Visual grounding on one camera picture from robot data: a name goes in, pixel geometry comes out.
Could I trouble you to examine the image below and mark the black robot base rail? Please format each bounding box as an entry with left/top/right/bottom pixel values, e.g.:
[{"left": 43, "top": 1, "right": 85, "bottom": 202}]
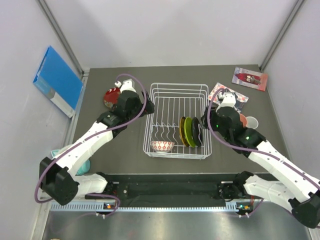
[{"left": 85, "top": 172, "right": 249, "bottom": 201}]

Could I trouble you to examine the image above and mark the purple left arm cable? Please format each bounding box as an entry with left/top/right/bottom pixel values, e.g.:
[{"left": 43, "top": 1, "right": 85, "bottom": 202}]
[{"left": 34, "top": 73, "right": 147, "bottom": 218}]

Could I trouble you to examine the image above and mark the grey slotted cable duct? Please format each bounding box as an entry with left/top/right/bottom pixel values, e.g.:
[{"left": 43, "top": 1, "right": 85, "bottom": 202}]
[{"left": 50, "top": 201, "right": 250, "bottom": 213}]

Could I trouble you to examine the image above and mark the Little Women book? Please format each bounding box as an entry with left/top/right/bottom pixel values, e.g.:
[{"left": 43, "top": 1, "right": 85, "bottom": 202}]
[{"left": 208, "top": 82, "right": 249, "bottom": 113}]

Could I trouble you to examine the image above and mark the pink plastic cup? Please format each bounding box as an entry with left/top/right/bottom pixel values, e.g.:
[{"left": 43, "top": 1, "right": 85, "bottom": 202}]
[{"left": 239, "top": 113, "right": 248, "bottom": 127}]

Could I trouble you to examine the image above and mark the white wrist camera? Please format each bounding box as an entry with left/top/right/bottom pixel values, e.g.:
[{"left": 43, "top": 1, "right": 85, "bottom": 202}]
[
  {"left": 216, "top": 92, "right": 236, "bottom": 110},
  {"left": 114, "top": 78, "right": 136, "bottom": 93}
]

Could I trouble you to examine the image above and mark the red purple book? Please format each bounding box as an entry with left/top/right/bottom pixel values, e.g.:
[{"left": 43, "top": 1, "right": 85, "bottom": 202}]
[{"left": 231, "top": 67, "right": 269, "bottom": 92}]

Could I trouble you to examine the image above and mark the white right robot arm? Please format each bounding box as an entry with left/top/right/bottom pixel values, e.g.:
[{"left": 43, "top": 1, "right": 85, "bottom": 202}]
[{"left": 201, "top": 106, "right": 320, "bottom": 229}]

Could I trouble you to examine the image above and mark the yellow plate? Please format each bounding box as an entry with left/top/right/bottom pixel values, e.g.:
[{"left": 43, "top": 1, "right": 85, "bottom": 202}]
[{"left": 179, "top": 116, "right": 190, "bottom": 147}]

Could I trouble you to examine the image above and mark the red plate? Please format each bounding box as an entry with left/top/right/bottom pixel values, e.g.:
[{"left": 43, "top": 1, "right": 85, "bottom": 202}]
[{"left": 103, "top": 87, "right": 121, "bottom": 110}]

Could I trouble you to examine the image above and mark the white wire dish rack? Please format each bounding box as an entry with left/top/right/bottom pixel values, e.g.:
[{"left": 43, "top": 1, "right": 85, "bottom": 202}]
[{"left": 143, "top": 82, "right": 212, "bottom": 160}]

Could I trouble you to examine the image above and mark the teal object behind arm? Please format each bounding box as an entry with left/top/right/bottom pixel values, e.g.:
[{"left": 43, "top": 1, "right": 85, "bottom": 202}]
[{"left": 50, "top": 146, "right": 91, "bottom": 176}]

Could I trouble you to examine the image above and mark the black plate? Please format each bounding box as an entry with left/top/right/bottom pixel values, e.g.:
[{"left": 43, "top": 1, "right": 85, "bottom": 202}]
[{"left": 191, "top": 117, "right": 203, "bottom": 147}]

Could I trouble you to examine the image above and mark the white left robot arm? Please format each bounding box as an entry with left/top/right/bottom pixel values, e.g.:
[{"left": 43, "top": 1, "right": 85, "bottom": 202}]
[{"left": 36, "top": 90, "right": 155, "bottom": 206}]

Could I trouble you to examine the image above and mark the lime green plate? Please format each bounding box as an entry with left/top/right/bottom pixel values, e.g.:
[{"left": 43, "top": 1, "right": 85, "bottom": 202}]
[{"left": 184, "top": 117, "right": 196, "bottom": 148}]

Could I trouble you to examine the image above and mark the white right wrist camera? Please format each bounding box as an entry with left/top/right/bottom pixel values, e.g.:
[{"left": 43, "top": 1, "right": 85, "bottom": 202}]
[{"left": 216, "top": 92, "right": 236, "bottom": 110}]

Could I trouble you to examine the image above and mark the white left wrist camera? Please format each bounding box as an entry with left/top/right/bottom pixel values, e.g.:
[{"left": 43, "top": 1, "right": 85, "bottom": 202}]
[{"left": 114, "top": 78, "right": 136, "bottom": 93}]

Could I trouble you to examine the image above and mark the red patterned white bowl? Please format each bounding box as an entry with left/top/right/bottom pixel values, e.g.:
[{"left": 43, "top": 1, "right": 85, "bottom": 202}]
[{"left": 150, "top": 140, "right": 175, "bottom": 153}]

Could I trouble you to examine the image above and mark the blue folder box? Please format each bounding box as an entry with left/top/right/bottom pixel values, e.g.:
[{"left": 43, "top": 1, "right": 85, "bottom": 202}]
[{"left": 33, "top": 46, "right": 83, "bottom": 118}]

